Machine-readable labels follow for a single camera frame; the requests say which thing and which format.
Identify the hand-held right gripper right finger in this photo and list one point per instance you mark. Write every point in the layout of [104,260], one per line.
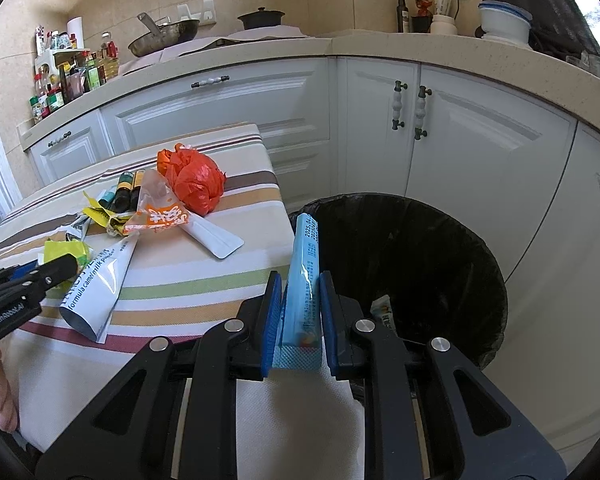
[328,325]

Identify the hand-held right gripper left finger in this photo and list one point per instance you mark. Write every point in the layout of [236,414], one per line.
[272,320]

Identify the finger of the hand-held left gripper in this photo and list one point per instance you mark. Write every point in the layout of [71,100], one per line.
[22,270]
[55,270]

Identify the yellow green wrapper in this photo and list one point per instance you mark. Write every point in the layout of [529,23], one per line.
[62,249]

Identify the white blue powder packet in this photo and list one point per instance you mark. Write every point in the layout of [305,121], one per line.
[97,285]

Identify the light blue packet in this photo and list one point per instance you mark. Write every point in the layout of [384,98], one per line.
[302,285]

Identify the long white sachet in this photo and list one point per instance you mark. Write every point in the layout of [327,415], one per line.
[215,240]

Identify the small bottle green label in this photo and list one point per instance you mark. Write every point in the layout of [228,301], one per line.
[124,190]

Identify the black trash bin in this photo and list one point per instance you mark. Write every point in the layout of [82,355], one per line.
[420,260]

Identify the orange clear snack wrapper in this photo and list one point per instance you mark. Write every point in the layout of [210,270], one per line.
[155,215]

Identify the small bottle yellow label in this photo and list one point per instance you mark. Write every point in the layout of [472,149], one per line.
[137,185]

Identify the orange plastic bag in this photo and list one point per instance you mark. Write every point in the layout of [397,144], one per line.
[195,180]

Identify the silver foil wrapper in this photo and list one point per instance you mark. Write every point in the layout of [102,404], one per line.
[77,227]

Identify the white green packet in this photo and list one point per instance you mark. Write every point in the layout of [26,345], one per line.
[384,312]

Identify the striped tablecloth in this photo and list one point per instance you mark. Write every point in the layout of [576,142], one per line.
[195,280]

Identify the cluster of condiment bottles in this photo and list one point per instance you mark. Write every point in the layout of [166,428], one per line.
[92,72]

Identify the white spice rack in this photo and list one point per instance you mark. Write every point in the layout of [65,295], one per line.
[55,55]

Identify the white kitchen cabinet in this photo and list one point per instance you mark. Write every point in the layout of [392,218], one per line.
[480,160]

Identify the paper towel roll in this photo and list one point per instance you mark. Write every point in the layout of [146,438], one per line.
[75,32]

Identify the metal wok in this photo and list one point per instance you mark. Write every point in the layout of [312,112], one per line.
[165,37]

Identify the white stove cover cloth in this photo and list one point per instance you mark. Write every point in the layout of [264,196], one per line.
[195,49]

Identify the black lidded pot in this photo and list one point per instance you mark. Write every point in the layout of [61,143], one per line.
[261,20]

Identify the black cup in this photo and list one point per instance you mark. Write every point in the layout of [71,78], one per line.
[421,24]

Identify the dark olive oil bottle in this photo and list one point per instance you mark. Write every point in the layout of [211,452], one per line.
[403,15]

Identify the red packet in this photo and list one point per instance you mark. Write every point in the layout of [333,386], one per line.
[423,6]

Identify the stack of white bowls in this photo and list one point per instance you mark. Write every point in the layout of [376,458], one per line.
[502,22]

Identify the clear glass container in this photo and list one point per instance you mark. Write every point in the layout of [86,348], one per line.
[595,67]

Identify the dark striped cloth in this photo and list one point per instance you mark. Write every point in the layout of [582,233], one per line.
[540,5]

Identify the white wall hook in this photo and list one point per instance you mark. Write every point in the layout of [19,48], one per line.
[183,12]
[208,10]

